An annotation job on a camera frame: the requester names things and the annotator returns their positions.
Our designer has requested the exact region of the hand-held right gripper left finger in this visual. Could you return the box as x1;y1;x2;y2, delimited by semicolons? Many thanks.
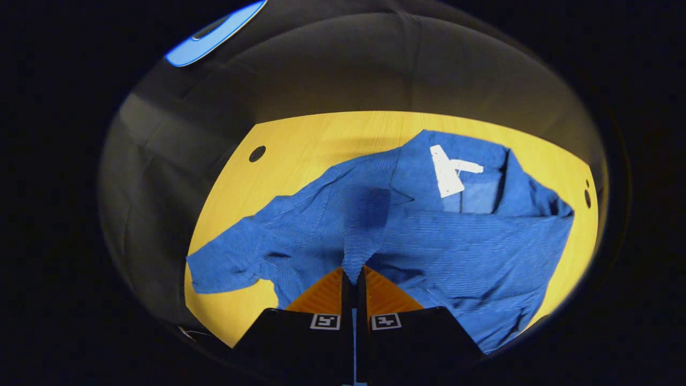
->
233;267;354;384

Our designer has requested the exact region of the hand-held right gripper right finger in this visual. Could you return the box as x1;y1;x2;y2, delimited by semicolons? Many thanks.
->
356;264;486;384

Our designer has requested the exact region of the blue button shirt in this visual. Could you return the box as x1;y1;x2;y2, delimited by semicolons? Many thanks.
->
186;129;575;355

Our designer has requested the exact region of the white paper hang tag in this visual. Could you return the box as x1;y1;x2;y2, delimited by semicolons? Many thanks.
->
430;144;484;199

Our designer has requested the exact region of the black backdrop cloth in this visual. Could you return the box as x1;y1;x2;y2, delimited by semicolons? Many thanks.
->
98;0;609;344

